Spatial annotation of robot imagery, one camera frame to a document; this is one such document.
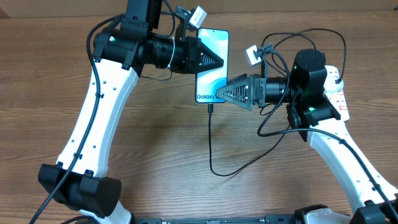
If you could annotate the white power strip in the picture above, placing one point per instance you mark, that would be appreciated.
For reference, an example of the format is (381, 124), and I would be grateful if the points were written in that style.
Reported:
(337, 98)

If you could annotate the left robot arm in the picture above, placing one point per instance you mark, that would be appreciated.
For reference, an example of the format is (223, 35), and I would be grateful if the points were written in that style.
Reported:
(118, 48)

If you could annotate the blue Samsung Galaxy smartphone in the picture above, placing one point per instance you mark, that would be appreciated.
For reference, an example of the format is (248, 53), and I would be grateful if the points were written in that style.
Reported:
(208, 82)

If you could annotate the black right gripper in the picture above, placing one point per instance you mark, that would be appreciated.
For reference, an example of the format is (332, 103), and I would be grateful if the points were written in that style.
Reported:
(248, 91)

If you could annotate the white charger plug adapter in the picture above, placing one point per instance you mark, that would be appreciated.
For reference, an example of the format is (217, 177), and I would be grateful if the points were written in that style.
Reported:
(333, 84)

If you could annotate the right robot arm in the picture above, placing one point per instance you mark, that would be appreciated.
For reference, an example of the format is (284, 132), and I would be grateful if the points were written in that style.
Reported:
(316, 108)

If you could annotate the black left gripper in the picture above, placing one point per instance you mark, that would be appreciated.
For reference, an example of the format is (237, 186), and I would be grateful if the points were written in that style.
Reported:
(192, 48)

